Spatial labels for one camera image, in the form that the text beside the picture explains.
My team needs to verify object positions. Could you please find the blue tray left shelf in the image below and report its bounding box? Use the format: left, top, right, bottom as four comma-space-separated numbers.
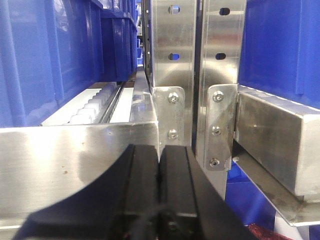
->
0, 0, 138, 128

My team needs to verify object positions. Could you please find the blue tray lower shelf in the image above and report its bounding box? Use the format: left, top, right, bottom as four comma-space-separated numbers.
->
225, 162, 276, 230

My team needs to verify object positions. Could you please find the right steel shelf beam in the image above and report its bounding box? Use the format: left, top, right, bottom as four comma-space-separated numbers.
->
234, 86, 320, 227

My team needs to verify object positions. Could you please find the blue tray right shelf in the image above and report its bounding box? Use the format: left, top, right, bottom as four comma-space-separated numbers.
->
238, 0, 320, 108

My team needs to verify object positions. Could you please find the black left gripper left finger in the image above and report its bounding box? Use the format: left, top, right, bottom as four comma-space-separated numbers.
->
14, 145, 159, 240

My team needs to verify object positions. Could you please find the left steel shelf upright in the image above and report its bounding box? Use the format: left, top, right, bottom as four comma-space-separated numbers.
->
149, 0, 197, 148

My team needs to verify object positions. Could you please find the steel shelf upright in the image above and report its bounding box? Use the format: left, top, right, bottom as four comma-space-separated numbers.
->
149, 0, 197, 148
195, 0, 247, 198

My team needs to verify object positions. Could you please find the steel shelf beam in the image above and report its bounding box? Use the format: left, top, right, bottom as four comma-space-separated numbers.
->
0, 121, 159, 229
234, 86, 320, 227

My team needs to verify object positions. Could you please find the blue tray shelf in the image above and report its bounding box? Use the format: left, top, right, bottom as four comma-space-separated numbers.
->
225, 162, 276, 230
0, 0, 138, 128
238, 0, 320, 108

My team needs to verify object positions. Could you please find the left steel shelf beam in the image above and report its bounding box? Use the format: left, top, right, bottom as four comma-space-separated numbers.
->
0, 121, 159, 229

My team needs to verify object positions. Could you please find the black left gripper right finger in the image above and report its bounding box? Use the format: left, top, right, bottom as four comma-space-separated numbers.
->
159, 145, 255, 240

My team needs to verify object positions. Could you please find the right steel shelf upright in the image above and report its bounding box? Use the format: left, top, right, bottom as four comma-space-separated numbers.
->
195, 0, 247, 198

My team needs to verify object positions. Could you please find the white roller track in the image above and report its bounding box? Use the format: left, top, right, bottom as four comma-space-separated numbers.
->
40, 86, 134, 126

